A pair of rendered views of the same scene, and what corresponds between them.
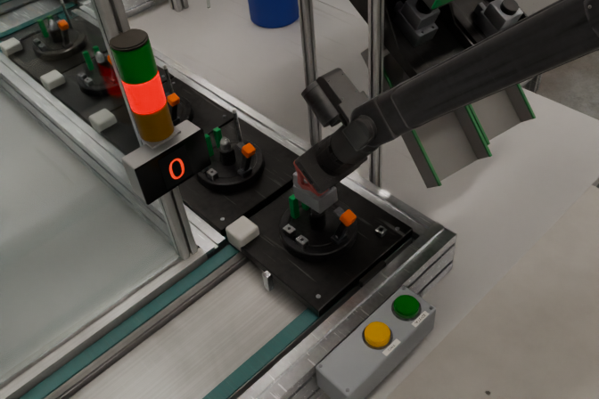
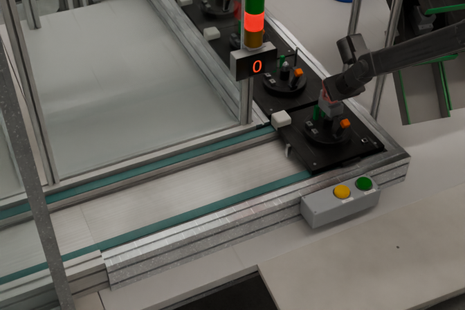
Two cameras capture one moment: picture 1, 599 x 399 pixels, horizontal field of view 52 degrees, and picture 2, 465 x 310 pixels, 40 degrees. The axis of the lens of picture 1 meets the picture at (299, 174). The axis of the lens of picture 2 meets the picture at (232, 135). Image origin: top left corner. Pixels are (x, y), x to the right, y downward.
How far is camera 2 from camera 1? 0.79 m
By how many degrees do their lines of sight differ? 10
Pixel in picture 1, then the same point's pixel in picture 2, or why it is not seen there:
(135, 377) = (199, 177)
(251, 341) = (269, 179)
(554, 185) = not seen: outside the picture
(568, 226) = not seen: outside the picture
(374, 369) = (334, 207)
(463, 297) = (405, 198)
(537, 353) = (437, 237)
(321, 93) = (346, 44)
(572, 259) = not seen: outside the picture
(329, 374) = (308, 202)
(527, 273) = (451, 196)
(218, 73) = (293, 23)
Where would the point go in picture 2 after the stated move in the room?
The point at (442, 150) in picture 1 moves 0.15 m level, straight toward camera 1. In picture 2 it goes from (419, 105) to (401, 134)
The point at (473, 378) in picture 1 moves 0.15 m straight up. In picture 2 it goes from (392, 238) to (403, 200)
